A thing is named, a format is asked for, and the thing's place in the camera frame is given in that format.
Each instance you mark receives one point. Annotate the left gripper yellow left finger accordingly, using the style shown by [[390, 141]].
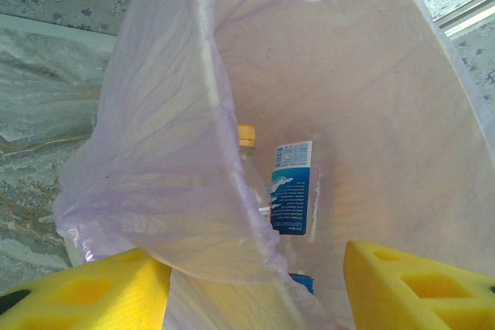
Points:
[[96, 299]]

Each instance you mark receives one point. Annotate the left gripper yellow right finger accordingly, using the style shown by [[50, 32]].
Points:
[[406, 299]]

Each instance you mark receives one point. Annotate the clear bottle round logo label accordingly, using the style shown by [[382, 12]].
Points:
[[301, 283]]

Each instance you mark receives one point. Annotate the clear bottle blue label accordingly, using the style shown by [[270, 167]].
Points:
[[290, 191]]

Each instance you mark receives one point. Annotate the clear bottle yellow cap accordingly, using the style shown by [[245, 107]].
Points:
[[247, 135]]

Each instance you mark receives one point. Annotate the white plastic bin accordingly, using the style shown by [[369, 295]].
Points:
[[73, 252]]

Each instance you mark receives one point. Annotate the purple translucent bin liner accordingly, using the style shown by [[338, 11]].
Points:
[[162, 133]]

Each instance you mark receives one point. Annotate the aluminium rear rail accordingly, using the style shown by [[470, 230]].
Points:
[[46, 28]]

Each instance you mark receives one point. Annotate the aluminium frame post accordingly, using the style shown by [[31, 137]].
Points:
[[464, 15]]

